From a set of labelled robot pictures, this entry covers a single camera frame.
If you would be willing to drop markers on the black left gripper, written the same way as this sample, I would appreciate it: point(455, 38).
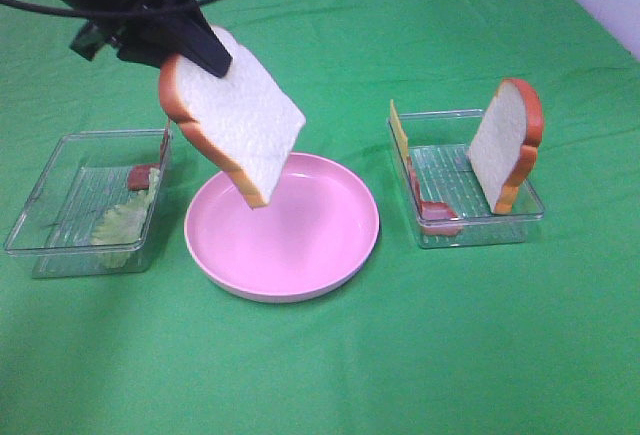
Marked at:
point(149, 31)

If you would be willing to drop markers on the toy bread slice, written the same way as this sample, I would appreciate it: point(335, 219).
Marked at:
point(242, 122)
point(504, 148)

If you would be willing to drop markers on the toy bacon strip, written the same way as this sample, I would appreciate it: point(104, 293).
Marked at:
point(430, 210)
point(139, 175)

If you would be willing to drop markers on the toy lettuce leaf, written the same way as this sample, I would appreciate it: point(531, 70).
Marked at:
point(123, 223)

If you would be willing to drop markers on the yellow toy cheese slice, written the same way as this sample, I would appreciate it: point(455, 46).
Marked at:
point(399, 134)

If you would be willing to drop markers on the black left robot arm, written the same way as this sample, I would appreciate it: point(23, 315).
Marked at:
point(87, 10)

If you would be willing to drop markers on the left clear plastic tray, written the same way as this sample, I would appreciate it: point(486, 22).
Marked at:
point(84, 177)

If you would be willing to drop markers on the clear plastic tray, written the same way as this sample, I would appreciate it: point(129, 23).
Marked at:
point(84, 177)
point(438, 143)

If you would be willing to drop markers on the pink round plate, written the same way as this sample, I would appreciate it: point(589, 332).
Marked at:
point(319, 229)

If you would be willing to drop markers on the right clear plastic tray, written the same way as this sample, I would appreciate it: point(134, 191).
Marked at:
point(438, 143)

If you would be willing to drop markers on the green tablecloth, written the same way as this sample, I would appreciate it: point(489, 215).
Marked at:
point(534, 338)

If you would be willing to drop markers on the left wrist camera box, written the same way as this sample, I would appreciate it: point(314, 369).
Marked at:
point(91, 38)

